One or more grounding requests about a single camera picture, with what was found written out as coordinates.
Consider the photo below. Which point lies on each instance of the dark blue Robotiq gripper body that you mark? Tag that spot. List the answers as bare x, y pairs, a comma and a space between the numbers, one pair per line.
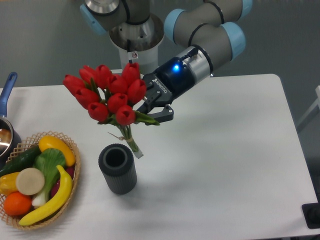
167, 83

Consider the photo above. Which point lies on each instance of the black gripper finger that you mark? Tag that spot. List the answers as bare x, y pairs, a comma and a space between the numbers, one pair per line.
143, 115

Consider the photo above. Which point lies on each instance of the red tulip bouquet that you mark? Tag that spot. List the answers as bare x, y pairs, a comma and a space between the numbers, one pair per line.
109, 98

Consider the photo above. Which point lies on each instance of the dark grey ribbed vase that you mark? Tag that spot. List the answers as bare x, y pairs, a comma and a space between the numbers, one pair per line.
117, 165

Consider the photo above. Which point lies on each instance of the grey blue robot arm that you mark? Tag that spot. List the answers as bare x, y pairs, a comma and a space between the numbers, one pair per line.
174, 54

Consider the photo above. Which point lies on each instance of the purple red vegetable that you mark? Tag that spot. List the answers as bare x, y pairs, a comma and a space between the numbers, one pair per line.
55, 188

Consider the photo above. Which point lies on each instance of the yellow squash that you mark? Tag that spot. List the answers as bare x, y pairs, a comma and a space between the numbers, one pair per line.
48, 142

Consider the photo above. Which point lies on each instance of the yellow banana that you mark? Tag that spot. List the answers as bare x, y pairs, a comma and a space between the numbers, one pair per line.
54, 204

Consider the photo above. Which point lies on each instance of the green bok choy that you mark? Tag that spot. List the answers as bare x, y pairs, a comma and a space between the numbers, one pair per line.
47, 163

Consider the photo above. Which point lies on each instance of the green cucumber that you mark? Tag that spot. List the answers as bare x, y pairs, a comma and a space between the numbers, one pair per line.
24, 160

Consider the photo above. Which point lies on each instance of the beige round disc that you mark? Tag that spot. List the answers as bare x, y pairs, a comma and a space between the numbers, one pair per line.
30, 181

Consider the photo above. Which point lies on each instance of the yellow bell pepper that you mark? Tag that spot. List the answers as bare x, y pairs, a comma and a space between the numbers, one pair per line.
8, 183

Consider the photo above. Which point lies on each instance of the orange fruit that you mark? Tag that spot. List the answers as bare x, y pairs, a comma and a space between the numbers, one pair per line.
17, 204

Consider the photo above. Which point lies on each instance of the black box at edge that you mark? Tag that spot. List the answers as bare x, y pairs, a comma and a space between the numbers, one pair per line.
311, 212

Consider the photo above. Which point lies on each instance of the woven wicker basket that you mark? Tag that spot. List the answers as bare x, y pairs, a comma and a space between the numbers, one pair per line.
30, 142

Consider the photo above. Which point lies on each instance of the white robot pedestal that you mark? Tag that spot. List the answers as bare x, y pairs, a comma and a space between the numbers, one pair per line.
139, 43

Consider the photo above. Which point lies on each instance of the white frame at right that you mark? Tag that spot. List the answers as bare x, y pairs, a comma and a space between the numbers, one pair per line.
312, 111

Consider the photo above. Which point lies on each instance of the blue handled saucepan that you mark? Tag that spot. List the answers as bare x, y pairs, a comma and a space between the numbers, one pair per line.
9, 138

